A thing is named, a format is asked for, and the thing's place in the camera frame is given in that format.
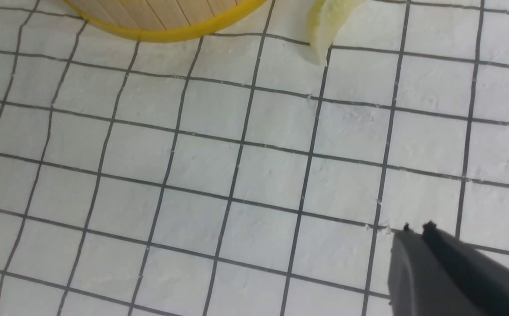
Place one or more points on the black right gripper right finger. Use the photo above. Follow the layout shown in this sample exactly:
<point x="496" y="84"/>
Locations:
<point x="484" y="282"/>

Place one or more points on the bamboo steamer tray yellow rim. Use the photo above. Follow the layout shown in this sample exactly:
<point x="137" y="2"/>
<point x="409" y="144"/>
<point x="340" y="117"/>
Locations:
<point x="163" y="21"/>

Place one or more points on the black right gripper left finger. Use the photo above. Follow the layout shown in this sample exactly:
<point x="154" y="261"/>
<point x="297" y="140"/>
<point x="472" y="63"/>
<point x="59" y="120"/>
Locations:
<point x="417" y="283"/>

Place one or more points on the pale dumpling front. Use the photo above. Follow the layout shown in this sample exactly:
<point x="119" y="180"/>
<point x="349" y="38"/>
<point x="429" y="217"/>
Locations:
<point x="324" y="20"/>

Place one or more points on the white checkered tablecloth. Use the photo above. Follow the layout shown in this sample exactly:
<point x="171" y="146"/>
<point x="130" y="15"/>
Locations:
<point x="231" y="175"/>

